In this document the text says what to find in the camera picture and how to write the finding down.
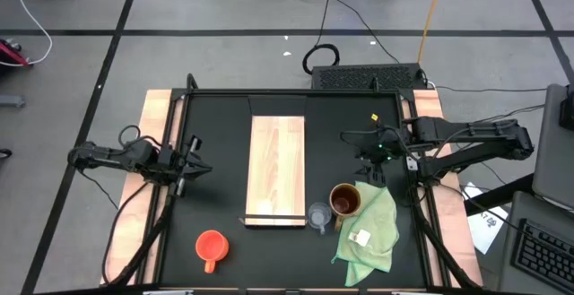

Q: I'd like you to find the white floor cable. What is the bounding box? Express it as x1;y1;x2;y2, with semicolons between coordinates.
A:
0;0;54;68

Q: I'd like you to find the green microfibre cloth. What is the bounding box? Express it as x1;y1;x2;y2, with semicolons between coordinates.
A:
330;180;401;289

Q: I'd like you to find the wooden shelf with black frame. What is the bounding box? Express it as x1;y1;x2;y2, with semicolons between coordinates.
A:
237;93;309;230

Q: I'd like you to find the red object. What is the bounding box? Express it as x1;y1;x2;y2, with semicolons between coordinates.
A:
0;38;33;68

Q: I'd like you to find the small clear glass cup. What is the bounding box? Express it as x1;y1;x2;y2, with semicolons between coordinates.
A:
307;201;334;237

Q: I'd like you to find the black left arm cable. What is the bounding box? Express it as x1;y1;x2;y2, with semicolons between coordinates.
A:
117;124;159;151

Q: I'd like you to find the long black floor cable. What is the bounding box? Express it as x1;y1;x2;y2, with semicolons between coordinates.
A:
329;0;401;65

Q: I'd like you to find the grey desk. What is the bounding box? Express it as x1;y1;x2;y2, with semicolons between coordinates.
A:
496;190;574;295

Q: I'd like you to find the black computer case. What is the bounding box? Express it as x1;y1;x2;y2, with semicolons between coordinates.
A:
310;63;428;91

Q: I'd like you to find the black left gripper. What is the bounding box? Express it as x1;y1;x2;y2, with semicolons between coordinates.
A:
155;134;213;197

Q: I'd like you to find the white paper sheet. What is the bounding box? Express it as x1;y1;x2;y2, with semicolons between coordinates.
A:
461;181;510;256

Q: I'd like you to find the black table frame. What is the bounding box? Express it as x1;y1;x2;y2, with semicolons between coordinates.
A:
100;73;483;295

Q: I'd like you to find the yellow cable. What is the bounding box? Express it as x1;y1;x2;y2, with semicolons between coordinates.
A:
416;0;446;65

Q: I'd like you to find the black keyboard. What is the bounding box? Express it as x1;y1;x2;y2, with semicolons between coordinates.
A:
510;218;574;294

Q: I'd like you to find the orange plastic cup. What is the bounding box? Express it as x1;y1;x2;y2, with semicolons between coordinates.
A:
195;229;230;274

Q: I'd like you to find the grey laptop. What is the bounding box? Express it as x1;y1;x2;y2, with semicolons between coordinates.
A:
530;82;574;212

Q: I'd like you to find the black coiled floor cable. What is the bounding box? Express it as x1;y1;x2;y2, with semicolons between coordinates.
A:
301;43;341;76

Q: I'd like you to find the brown teal ceramic mug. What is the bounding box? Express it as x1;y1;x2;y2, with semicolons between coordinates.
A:
328;182;363;233

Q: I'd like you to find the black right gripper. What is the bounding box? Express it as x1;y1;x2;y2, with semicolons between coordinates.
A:
352;136;396;187

